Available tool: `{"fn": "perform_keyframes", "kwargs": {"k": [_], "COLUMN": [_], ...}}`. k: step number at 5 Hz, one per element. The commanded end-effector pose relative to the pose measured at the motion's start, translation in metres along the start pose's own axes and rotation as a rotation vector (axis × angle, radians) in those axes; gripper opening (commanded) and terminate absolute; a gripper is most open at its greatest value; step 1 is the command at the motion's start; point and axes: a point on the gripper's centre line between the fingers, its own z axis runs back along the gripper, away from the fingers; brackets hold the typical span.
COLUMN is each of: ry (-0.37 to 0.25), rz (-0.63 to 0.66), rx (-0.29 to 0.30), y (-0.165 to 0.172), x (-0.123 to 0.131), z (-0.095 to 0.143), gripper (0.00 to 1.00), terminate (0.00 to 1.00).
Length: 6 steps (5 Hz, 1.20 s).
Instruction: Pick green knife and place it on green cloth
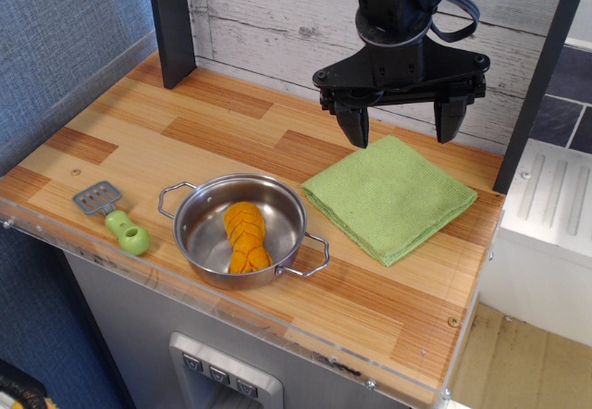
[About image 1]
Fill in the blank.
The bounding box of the grey ice dispenser panel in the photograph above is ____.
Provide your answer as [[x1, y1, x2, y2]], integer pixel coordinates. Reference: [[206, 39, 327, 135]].
[[169, 332, 284, 408]]

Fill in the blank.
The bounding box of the orange plush pineapple toy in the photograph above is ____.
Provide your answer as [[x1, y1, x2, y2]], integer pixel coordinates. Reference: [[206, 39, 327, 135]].
[[224, 202, 272, 274]]

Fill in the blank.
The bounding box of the steel pot with handles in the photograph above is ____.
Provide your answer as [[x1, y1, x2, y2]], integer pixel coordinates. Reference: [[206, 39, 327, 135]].
[[158, 173, 330, 290]]

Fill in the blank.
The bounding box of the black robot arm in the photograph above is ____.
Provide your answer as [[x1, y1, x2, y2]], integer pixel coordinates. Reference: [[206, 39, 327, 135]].
[[313, 0, 490, 148]]

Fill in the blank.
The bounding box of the dark grey right post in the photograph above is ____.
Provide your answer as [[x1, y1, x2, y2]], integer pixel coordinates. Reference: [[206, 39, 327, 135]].
[[493, 0, 581, 194]]

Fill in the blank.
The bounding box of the yellow black object corner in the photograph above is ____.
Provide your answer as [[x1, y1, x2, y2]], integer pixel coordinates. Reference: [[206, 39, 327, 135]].
[[1, 375, 58, 409]]

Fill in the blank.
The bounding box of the green handled grey spatula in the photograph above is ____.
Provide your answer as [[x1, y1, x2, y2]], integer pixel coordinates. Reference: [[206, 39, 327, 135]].
[[72, 180, 151, 255]]

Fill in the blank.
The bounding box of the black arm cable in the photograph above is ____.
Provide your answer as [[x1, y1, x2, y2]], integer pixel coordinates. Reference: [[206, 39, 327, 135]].
[[427, 0, 482, 43]]

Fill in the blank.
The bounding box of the dark grey post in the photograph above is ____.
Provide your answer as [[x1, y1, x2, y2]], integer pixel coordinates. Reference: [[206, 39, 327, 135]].
[[151, 0, 196, 89], [493, 0, 581, 194]]

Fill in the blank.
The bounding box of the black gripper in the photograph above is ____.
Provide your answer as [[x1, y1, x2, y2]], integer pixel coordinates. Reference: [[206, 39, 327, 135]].
[[313, 37, 490, 148]]

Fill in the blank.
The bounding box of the green folded cloth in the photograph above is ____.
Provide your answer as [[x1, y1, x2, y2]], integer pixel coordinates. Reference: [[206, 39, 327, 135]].
[[302, 136, 477, 266]]

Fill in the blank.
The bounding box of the white ribbed appliance top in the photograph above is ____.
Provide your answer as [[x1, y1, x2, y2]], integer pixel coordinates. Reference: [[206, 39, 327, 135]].
[[501, 139, 591, 256]]

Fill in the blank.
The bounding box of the dark grey left post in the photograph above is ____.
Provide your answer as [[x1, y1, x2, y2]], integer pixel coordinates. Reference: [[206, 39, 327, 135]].
[[151, 0, 196, 89]]

